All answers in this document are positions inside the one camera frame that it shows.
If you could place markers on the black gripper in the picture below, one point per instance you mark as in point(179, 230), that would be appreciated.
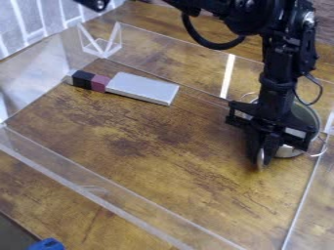
point(265, 132)

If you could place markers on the spoon with yellow handle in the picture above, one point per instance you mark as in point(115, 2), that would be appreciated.
point(259, 160)

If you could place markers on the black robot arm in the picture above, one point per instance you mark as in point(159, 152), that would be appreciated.
point(284, 24)

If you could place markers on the silver metal pot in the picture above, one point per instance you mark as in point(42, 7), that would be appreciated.
point(308, 115)

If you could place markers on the blue object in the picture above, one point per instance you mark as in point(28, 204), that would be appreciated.
point(46, 244)

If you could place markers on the clear acrylic triangular bracket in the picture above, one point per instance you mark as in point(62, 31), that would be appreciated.
point(97, 46)

